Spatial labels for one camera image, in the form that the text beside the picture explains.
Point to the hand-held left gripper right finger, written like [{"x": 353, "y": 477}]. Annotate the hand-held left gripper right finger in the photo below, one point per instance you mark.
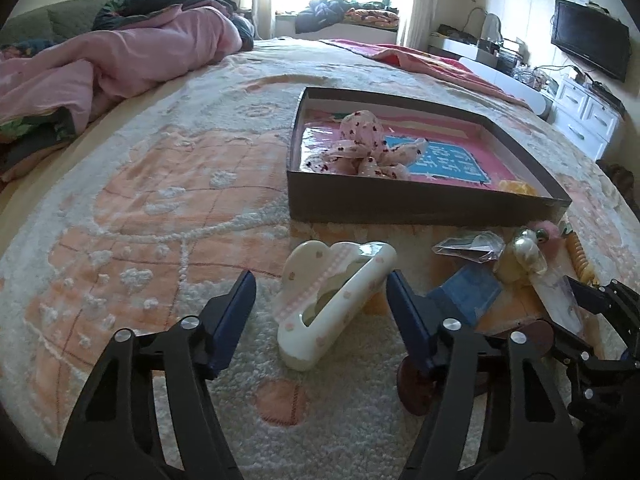
[{"x": 407, "y": 310}]

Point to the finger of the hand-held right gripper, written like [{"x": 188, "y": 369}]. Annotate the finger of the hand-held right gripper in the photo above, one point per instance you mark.
[
  {"x": 612, "y": 302},
  {"x": 575, "y": 355}
]

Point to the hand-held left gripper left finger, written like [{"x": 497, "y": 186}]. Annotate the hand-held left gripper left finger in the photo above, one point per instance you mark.
[{"x": 232, "y": 320}]

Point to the dark maroon hair clip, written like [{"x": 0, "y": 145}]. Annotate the dark maroon hair clip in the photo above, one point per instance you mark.
[{"x": 415, "y": 391}]

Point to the white cloud-shaped hair claw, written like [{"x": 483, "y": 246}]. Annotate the white cloud-shaped hair claw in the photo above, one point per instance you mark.
[{"x": 320, "y": 320}]

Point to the clear plastic bag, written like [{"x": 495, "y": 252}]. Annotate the clear plastic bag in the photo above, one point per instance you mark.
[{"x": 470, "y": 247}]

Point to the pink pompom hair clip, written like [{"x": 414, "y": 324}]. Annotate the pink pompom hair clip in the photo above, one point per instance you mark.
[{"x": 545, "y": 230}]

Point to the cream pearly hair clip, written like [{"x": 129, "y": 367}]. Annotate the cream pearly hair clip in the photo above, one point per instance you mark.
[{"x": 522, "y": 260}]

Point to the brown cardboard box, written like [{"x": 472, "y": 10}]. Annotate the brown cardboard box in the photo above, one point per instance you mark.
[{"x": 400, "y": 200}]

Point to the marbled white hair clip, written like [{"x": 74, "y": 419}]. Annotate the marbled white hair clip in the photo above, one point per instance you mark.
[{"x": 555, "y": 300}]

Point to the orange hair accessory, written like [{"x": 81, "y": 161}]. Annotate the orange hair accessory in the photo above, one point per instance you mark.
[{"x": 517, "y": 187}]

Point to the pink dotted fabric scrunchie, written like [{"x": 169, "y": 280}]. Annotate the pink dotted fabric scrunchie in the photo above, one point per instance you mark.
[{"x": 360, "y": 132}]

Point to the white drawer cabinet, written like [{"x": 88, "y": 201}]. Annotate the white drawer cabinet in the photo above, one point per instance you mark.
[{"x": 585, "y": 110}]

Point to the white bed footboard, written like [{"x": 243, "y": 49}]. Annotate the white bed footboard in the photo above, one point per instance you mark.
[{"x": 505, "y": 82}]

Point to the red printed blanket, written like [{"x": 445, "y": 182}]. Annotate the red printed blanket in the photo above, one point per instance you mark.
[{"x": 425, "y": 62}]

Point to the black flat television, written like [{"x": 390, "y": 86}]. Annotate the black flat television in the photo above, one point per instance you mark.
[{"x": 590, "y": 37}]

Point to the white cluttered desk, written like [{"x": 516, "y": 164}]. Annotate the white cluttered desk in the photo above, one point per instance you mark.
[{"x": 460, "y": 42}]

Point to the pink quilt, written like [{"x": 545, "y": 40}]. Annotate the pink quilt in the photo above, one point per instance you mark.
[{"x": 140, "y": 55}]

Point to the white arched mirror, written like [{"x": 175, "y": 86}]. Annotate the white arched mirror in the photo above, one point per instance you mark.
[{"x": 492, "y": 27}]

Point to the orange floral cushion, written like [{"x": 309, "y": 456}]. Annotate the orange floral cushion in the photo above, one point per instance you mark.
[{"x": 372, "y": 15}]

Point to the dark clothes pile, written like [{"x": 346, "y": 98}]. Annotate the dark clothes pile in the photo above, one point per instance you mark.
[{"x": 320, "y": 12}]

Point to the dark floral quilt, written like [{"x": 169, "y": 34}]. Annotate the dark floral quilt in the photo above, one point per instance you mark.
[{"x": 150, "y": 2}]

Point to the green padded headboard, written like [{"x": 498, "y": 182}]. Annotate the green padded headboard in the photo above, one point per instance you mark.
[{"x": 45, "y": 22}]

